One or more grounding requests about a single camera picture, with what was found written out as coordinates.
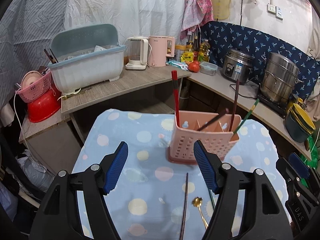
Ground red tomato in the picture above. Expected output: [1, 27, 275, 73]
[188, 61, 200, 73]

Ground white glass kettle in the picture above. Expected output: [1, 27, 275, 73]
[125, 36, 149, 70]

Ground dark brown-red chopstick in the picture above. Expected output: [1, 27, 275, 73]
[197, 108, 229, 132]

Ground white power cable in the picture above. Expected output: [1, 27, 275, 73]
[12, 89, 36, 160]

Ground large steel steamer pot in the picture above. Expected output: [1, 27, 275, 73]
[260, 53, 302, 105]

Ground pink floral apron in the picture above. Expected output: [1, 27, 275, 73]
[180, 0, 213, 40]

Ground steel rice cooker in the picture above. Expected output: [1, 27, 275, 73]
[222, 49, 253, 85]

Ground grey wooden side counter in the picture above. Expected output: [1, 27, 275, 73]
[61, 65, 191, 115]

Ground red black-tipped chopstick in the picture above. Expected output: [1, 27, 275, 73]
[171, 70, 180, 127]

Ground white dish drainer with lid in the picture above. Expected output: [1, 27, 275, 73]
[48, 24, 126, 94]

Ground red plastic basin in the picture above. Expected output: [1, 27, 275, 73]
[27, 86, 61, 123]

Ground clear food container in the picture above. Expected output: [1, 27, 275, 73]
[200, 61, 218, 76]

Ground green plastic bag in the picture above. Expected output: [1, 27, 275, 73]
[300, 128, 319, 169]

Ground blue patterned backsplash cloth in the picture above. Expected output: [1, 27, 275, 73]
[200, 21, 319, 99]

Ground black induction cooker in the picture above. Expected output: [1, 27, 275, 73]
[257, 93, 286, 118]

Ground yellow seasoning packet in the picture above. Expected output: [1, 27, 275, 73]
[181, 50, 194, 62]

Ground blue wet wipes pack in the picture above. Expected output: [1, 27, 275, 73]
[166, 60, 188, 71]

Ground dark brown twisted chopstick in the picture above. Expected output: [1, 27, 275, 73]
[179, 173, 189, 240]

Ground pink perforated utensil holder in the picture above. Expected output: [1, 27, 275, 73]
[167, 111, 241, 165]

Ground maroon chopstick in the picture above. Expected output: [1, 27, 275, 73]
[229, 79, 240, 132]

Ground white tin can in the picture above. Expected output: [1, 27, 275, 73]
[175, 44, 186, 62]

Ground pink plastic basket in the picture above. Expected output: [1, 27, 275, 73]
[17, 70, 52, 103]

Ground black power cable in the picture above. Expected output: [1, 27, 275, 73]
[229, 81, 259, 100]

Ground gold flower spoon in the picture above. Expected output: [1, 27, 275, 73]
[192, 197, 208, 229]

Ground blue patterned tablecloth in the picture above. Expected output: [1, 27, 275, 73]
[71, 108, 292, 240]

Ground dark green yellow-rimmed bowls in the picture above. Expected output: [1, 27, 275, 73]
[285, 103, 316, 143]

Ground white wall socket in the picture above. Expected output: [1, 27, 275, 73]
[267, 3, 276, 14]

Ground pink electric kettle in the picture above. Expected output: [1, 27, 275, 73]
[148, 36, 175, 67]

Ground green gold-banded chopstick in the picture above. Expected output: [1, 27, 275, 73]
[233, 99, 260, 135]

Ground cooking oil bottle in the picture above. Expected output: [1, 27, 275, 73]
[198, 39, 210, 62]

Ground dark soy sauce bottle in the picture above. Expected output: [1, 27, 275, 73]
[193, 36, 200, 61]

